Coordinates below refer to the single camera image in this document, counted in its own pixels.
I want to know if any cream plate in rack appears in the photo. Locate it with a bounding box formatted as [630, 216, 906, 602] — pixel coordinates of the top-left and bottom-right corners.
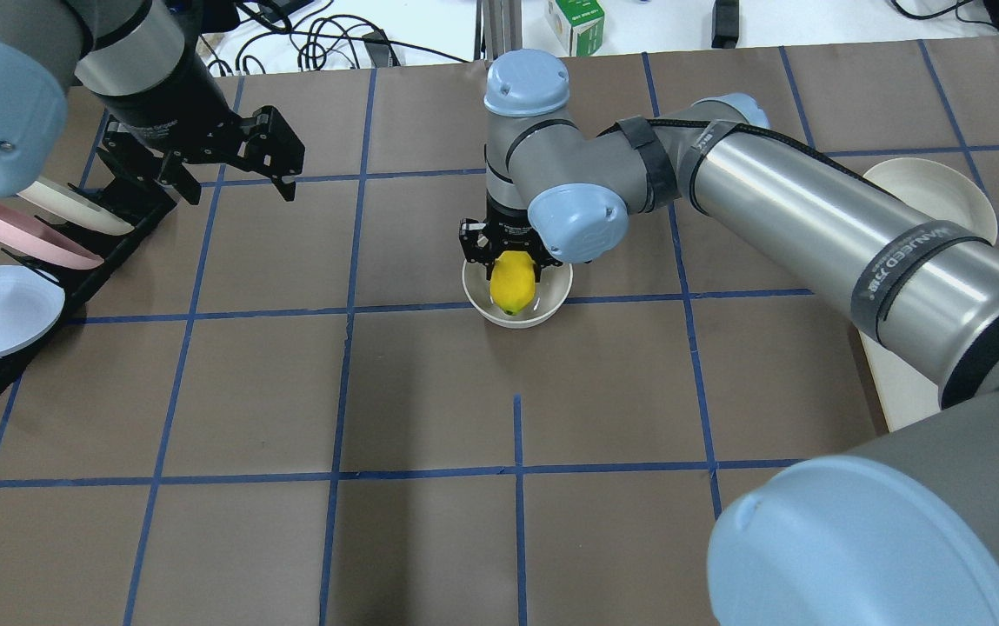
[16, 176, 135, 236]

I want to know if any aluminium frame post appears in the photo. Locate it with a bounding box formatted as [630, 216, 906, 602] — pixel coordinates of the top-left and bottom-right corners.
[474, 0, 523, 61]

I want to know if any cream round plate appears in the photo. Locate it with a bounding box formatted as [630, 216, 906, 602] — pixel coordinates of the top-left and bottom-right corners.
[863, 156, 997, 245]

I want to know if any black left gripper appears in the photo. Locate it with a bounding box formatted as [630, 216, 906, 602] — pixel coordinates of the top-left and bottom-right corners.
[104, 104, 305, 205]

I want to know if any cream bowl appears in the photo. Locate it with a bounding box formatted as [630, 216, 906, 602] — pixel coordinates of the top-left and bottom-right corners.
[461, 261, 574, 330]

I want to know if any cream rectangular tray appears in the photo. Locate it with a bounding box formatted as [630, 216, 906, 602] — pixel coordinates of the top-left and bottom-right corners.
[856, 331, 942, 432]

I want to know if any black dish rack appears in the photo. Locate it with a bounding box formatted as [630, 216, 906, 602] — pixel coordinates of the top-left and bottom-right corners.
[0, 130, 178, 411]

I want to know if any green white carton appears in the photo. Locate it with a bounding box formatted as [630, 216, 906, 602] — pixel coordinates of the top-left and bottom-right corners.
[544, 1, 606, 57]

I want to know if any yellow lemon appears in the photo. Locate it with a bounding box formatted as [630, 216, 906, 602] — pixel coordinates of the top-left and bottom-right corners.
[489, 250, 537, 316]

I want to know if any pink plate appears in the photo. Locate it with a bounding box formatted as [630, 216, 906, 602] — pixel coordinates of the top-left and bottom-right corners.
[0, 203, 104, 270]

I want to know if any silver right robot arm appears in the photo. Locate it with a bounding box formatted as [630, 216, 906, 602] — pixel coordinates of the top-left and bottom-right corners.
[460, 49, 999, 625]

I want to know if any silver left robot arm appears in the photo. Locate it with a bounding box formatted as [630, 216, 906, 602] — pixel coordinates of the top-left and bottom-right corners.
[0, 1, 305, 203]

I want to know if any black power adapter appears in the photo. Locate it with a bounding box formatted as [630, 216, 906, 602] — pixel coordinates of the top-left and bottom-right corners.
[237, 0, 316, 24]

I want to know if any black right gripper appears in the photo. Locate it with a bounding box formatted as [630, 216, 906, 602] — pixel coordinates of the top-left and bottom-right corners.
[459, 218, 563, 281]

